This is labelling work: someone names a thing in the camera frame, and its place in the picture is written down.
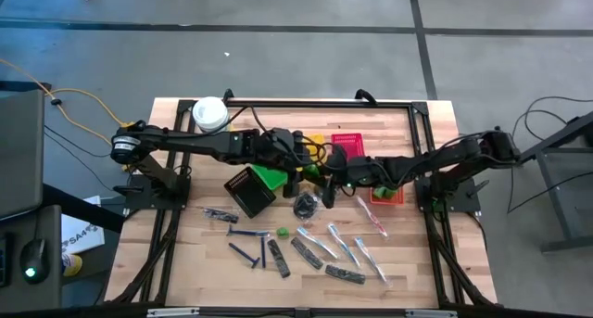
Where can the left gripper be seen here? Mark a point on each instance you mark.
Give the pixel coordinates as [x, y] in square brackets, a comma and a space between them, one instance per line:
[280, 148]

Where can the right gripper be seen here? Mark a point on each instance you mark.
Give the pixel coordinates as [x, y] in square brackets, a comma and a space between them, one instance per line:
[354, 172]

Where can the red white toothbrush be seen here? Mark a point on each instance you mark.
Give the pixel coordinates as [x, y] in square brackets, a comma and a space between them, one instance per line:
[372, 218]

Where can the orange plastic basket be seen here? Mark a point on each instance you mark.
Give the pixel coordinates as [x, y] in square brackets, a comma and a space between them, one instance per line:
[391, 198]

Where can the blue disposable razor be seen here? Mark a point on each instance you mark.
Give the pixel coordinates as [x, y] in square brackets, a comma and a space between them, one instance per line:
[244, 254]
[262, 251]
[248, 232]

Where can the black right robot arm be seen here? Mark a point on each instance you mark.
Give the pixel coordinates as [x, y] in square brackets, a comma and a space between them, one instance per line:
[440, 158]

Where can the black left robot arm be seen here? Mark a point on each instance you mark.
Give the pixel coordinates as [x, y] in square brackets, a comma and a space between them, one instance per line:
[185, 144]

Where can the green plastic basket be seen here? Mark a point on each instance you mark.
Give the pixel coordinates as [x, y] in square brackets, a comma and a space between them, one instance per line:
[271, 176]

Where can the black plastic basket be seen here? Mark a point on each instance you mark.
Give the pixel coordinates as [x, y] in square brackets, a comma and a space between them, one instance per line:
[250, 193]

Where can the yellow plastic basket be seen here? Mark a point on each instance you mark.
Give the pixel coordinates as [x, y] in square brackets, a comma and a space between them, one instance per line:
[317, 139]

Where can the red plastic basket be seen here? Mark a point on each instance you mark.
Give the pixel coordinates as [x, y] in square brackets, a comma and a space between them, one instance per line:
[347, 142]

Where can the Lysol wipes canister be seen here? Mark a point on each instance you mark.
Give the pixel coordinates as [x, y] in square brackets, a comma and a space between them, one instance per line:
[210, 113]

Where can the black diagonal beam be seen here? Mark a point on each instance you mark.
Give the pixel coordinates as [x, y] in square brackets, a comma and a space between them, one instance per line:
[83, 209]

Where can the white cardboard box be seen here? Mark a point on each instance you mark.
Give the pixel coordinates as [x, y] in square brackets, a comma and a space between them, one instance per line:
[81, 227]

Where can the black metal desk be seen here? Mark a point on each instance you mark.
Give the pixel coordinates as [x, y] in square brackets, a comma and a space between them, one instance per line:
[556, 137]

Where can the yellow white cup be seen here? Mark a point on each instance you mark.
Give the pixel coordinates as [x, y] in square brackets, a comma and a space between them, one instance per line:
[71, 264]

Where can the dark side desk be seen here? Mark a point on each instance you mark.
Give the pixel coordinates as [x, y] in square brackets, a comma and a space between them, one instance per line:
[46, 290]

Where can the black computer mouse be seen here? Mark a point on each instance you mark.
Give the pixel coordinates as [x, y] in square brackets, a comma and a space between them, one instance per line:
[33, 261]

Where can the grey monitor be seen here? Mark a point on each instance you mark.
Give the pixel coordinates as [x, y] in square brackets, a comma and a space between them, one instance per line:
[21, 151]

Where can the black keyboard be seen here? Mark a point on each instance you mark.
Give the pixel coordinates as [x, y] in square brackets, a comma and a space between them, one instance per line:
[3, 260]

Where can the silver edge bracket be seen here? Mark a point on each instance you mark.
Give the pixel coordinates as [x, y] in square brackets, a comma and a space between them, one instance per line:
[431, 313]
[172, 312]

